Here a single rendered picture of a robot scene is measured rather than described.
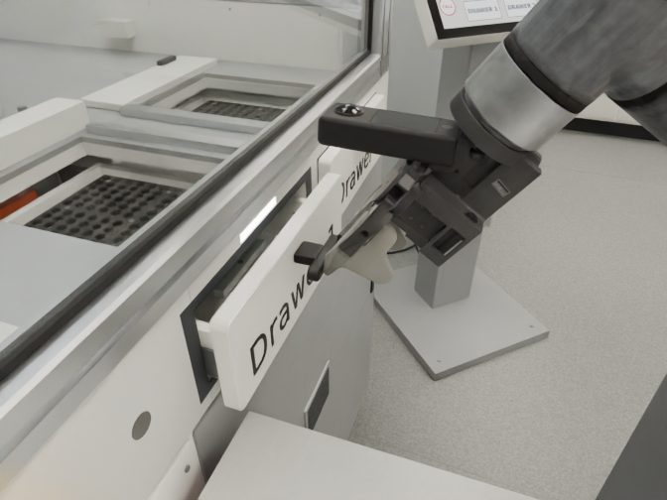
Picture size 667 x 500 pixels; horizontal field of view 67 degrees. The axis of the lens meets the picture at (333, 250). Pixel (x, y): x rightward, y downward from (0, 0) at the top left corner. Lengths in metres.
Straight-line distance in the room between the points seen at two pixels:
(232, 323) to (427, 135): 0.21
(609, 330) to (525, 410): 0.51
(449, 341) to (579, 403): 0.41
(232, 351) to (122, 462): 0.11
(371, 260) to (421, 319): 1.29
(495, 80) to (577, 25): 0.06
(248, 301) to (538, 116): 0.26
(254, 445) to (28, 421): 0.25
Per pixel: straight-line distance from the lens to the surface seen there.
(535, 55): 0.37
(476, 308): 1.82
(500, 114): 0.37
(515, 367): 1.71
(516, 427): 1.57
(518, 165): 0.41
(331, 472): 0.52
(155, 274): 0.38
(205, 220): 0.43
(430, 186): 0.41
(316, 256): 0.51
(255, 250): 0.63
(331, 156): 0.67
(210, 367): 0.49
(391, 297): 1.82
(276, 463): 0.53
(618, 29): 0.36
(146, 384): 0.42
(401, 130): 0.40
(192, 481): 0.55
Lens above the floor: 1.21
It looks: 35 degrees down
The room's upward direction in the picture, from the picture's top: straight up
